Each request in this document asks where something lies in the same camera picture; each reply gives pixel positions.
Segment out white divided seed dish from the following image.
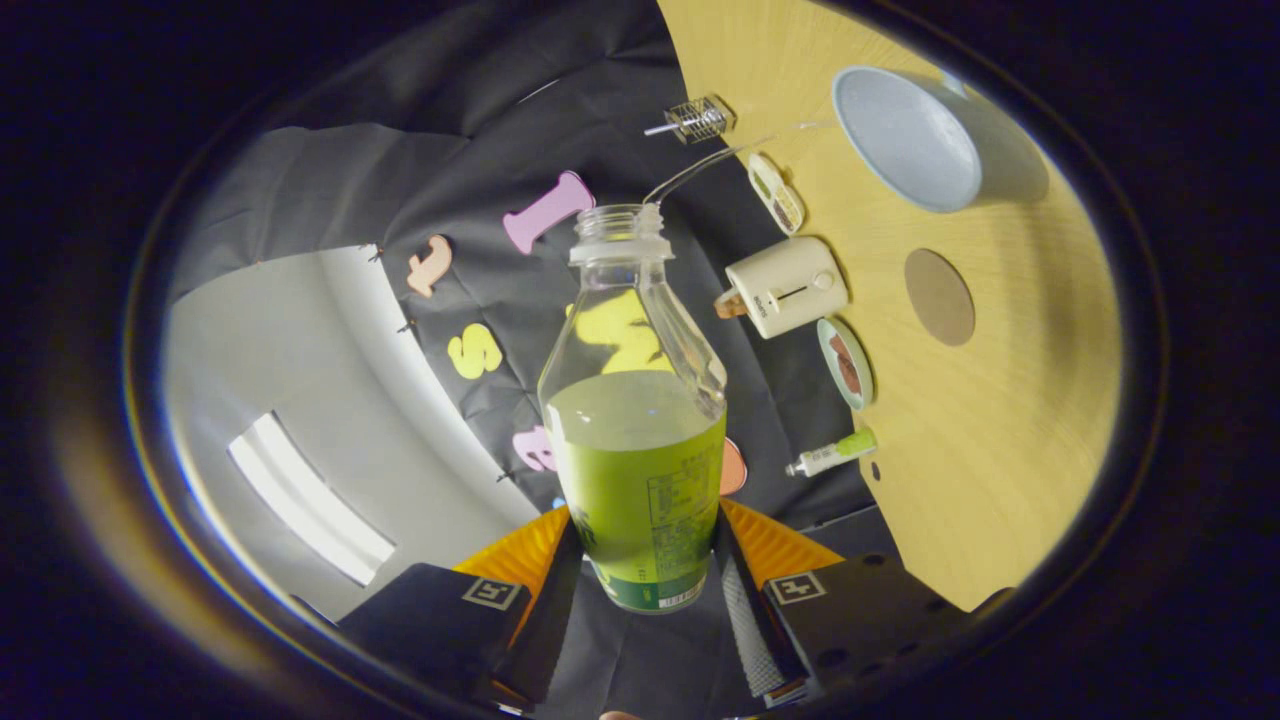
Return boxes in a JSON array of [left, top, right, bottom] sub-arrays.
[[747, 152, 806, 236]]

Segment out wire mesh holder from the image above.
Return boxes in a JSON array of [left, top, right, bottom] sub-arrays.
[[668, 95, 736, 144]]

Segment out wooden table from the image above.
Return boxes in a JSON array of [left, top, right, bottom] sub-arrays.
[[655, 0, 1123, 613]]

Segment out round brown coaster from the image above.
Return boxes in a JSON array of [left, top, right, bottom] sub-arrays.
[[904, 248, 976, 347]]

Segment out pale blue cup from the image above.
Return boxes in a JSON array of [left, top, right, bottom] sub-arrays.
[[832, 65, 1051, 214]]

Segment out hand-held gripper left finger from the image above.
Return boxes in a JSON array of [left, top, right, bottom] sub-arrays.
[[335, 503, 584, 713]]

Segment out clear juice bottle green label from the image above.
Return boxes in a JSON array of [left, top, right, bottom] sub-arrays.
[[537, 203, 728, 614]]

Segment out ceiling light panel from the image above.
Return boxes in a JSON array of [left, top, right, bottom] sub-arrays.
[[227, 412, 396, 586]]

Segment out small white green bottle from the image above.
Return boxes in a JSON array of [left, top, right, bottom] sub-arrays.
[[785, 427, 879, 478]]

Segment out pale green plate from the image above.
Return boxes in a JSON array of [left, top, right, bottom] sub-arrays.
[[816, 317, 875, 411]]

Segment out cream toaster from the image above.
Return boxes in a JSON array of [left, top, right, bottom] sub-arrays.
[[725, 236, 850, 340]]

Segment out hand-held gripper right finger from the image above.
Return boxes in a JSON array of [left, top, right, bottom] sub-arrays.
[[715, 497, 973, 707]]

